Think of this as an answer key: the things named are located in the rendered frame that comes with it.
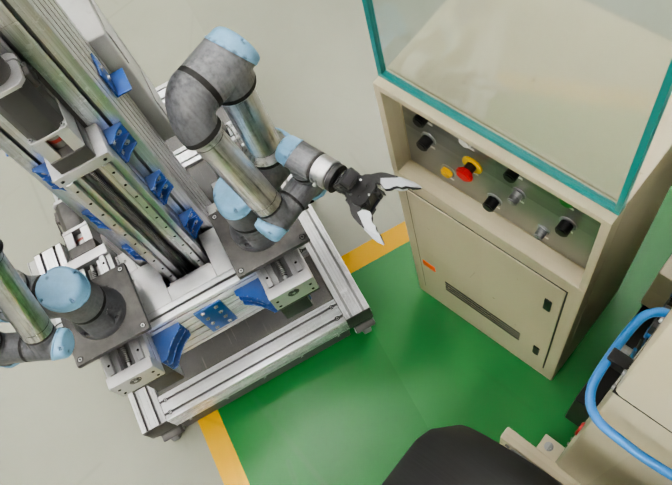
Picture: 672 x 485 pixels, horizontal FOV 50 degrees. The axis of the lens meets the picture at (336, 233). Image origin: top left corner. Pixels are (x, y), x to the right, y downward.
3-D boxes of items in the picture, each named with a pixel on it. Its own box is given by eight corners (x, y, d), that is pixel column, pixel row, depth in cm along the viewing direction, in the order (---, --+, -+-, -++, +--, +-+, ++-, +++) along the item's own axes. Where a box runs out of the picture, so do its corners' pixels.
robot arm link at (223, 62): (244, 183, 198) (165, 61, 149) (277, 142, 202) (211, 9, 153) (277, 204, 194) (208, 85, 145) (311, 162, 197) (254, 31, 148)
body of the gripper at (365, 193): (389, 195, 169) (348, 171, 173) (382, 182, 161) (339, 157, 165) (371, 222, 168) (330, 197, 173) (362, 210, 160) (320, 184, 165)
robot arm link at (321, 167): (323, 148, 167) (303, 177, 166) (339, 157, 165) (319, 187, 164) (332, 161, 174) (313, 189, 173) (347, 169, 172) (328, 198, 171)
